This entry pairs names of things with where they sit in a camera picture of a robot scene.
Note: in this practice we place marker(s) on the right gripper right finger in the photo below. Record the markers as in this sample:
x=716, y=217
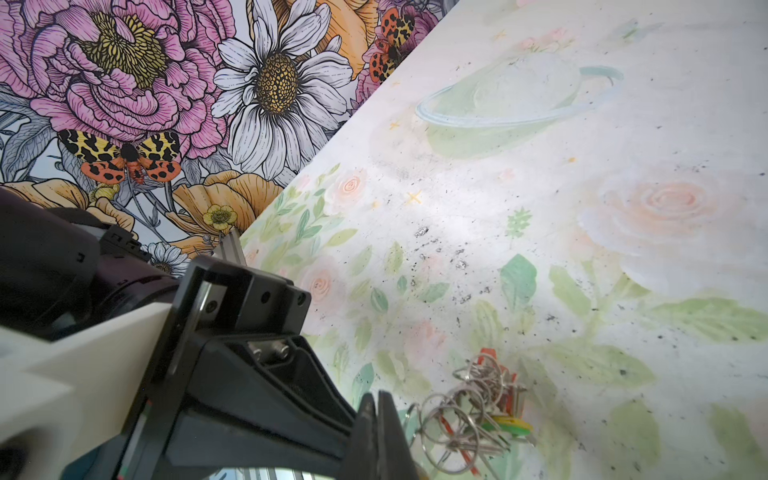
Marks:
x=394, y=460

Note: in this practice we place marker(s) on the left white wrist camera housing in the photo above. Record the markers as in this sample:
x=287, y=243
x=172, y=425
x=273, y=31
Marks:
x=61, y=399

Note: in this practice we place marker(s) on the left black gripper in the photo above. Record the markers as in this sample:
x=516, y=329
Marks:
x=232, y=384

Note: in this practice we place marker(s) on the coloured tagged keys bunch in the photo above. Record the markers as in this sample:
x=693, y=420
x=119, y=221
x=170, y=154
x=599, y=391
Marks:
x=486, y=388

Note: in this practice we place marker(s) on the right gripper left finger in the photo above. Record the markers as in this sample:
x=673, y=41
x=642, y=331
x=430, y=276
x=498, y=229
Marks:
x=361, y=457

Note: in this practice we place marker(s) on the silver metal keyring plate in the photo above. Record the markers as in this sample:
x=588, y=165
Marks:
x=419, y=434

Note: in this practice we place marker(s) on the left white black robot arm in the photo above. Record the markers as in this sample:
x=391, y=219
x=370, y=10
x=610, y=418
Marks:
x=64, y=271

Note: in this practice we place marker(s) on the yellow tagged key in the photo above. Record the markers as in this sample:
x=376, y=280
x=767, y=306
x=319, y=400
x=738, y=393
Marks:
x=508, y=424

